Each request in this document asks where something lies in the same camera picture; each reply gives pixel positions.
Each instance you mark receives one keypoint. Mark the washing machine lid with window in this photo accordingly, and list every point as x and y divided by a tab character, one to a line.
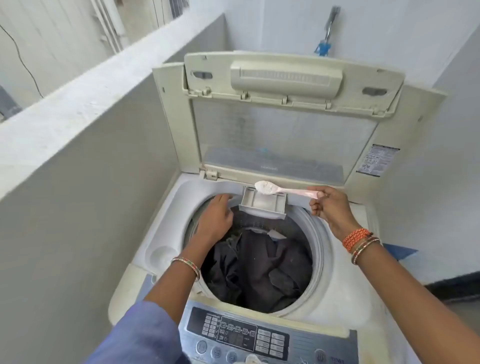
176	131

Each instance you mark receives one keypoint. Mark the pink plastic spoon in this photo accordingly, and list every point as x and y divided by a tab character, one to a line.
296	192

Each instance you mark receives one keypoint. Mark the cream and blue washing machine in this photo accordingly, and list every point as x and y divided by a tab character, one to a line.
337	292

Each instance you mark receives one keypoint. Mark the white detergent drawer tray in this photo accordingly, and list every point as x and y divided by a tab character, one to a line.
262	206

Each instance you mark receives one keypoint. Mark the black framed glass door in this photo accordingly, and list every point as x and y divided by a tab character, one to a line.
450	287

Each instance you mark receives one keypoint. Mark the metal wall tap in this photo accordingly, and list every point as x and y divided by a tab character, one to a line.
332	22

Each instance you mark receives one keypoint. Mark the white instruction sticker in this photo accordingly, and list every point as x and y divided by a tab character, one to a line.
378	160

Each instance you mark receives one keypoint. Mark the white drain pipes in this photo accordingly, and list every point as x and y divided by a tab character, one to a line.
108	26

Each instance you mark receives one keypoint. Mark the person's right forearm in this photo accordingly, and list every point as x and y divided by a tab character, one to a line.
416	303

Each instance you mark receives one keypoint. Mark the thin beaded bangle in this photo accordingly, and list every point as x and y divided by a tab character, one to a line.
365	247
187	262

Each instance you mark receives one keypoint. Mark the dark grey garment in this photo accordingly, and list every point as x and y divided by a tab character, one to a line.
258	270

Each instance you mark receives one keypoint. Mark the person's left hand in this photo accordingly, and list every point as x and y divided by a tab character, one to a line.
215	223

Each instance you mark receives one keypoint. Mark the blue tiled narrow window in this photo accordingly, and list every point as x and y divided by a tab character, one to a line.
172	9

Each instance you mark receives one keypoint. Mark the person's right hand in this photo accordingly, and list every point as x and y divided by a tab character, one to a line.
335	210

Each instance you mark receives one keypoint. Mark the person's left forearm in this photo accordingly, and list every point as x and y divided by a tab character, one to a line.
176	288

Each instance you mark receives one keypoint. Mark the lavender blue tunic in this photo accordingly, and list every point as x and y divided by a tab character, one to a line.
138	337

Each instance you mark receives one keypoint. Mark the white fringed scarf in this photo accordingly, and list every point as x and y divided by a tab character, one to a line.
257	360

